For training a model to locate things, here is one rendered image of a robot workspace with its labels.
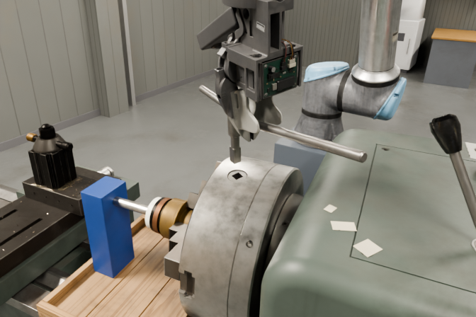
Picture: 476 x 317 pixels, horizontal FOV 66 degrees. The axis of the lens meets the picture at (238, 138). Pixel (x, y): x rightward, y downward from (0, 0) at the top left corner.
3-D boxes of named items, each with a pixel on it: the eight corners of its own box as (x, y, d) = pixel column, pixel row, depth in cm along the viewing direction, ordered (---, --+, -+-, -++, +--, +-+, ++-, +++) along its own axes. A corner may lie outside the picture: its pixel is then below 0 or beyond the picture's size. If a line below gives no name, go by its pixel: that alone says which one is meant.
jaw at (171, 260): (228, 233, 68) (196, 272, 58) (227, 256, 70) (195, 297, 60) (177, 218, 72) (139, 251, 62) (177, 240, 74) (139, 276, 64)
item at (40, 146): (73, 143, 100) (71, 134, 98) (48, 156, 93) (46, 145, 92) (51, 139, 103) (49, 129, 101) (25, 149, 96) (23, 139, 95)
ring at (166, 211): (207, 194, 77) (171, 185, 80) (184, 218, 69) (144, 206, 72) (208, 231, 81) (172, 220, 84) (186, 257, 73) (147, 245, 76)
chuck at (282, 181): (300, 246, 89) (307, 136, 72) (251, 377, 65) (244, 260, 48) (286, 242, 90) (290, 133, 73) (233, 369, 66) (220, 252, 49)
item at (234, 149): (226, 160, 61) (224, 98, 55) (236, 156, 62) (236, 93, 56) (233, 166, 60) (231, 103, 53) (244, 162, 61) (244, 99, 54)
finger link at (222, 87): (223, 122, 50) (219, 59, 45) (217, 117, 51) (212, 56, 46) (251, 111, 52) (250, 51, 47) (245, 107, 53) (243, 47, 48)
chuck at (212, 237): (286, 242, 90) (290, 133, 73) (233, 369, 66) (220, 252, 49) (252, 232, 93) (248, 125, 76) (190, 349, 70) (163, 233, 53)
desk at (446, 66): (421, 82, 608) (431, 37, 578) (426, 66, 719) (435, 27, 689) (470, 89, 577) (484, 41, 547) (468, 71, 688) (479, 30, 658)
